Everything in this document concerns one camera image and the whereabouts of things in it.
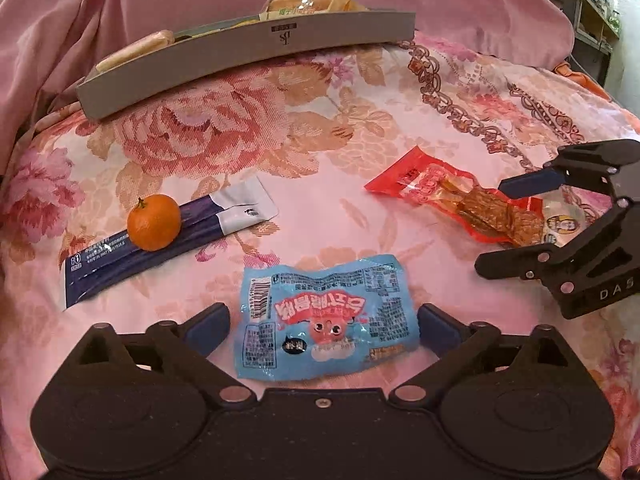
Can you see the wooden shelf unit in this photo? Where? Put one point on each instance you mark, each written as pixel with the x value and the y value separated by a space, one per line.
pixel 595 15

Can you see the red snack packet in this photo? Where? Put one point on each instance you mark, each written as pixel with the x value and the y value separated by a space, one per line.
pixel 440 185

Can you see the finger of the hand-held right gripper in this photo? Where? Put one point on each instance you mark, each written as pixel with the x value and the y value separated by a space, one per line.
pixel 530 182
pixel 525 262

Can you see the blue snack packet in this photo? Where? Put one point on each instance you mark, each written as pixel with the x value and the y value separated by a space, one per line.
pixel 325 310

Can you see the grey cardboard tray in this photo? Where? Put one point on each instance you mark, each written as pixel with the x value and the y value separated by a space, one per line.
pixel 225 55

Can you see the mandarin orange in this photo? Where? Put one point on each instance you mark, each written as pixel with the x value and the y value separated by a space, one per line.
pixel 154 222

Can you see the orange cloth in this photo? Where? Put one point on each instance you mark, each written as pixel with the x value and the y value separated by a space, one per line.
pixel 582 80

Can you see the dark blue long packet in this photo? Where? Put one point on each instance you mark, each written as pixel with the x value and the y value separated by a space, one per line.
pixel 100 265

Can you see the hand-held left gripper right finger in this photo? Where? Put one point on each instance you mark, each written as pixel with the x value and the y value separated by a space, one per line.
pixel 440 332

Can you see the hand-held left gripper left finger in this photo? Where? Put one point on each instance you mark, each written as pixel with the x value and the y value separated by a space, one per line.
pixel 207 327

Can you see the bread packet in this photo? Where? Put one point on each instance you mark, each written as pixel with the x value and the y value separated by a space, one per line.
pixel 132 50
pixel 295 5
pixel 350 0

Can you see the floral bed sheet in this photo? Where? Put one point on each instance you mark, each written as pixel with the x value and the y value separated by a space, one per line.
pixel 325 125

